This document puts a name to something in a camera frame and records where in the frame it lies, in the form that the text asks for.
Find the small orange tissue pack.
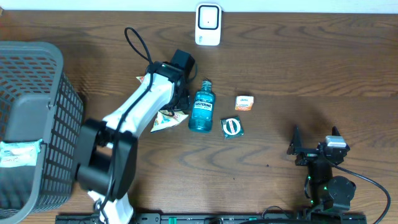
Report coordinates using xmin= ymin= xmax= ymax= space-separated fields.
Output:
xmin=235 ymin=96 xmax=254 ymax=111

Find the orange snack bag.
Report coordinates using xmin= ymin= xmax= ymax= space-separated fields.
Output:
xmin=130 ymin=73 xmax=188 ymax=135

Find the green round-logo packet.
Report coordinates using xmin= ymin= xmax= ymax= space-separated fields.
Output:
xmin=220 ymin=116 xmax=244 ymax=139

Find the grey plastic mesh basket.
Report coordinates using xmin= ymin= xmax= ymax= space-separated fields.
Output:
xmin=1 ymin=41 xmax=83 ymax=223

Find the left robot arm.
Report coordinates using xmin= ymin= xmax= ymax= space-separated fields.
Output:
xmin=72 ymin=50 xmax=195 ymax=223

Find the white barcode scanner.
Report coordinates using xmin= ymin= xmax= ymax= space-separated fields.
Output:
xmin=195 ymin=3 xmax=222 ymax=46

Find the green wet wipes pack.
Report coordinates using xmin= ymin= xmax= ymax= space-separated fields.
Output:
xmin=1 ymin=139 xmax=43 ymax=168

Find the blue Listerine mouthwash bottle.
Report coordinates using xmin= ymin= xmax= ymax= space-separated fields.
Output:
xmin=188 ymin=79 xmax=216 ymax=133

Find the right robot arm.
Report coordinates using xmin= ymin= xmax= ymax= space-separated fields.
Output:
xmin=287 ymin=126 xmax=356 ymax=223

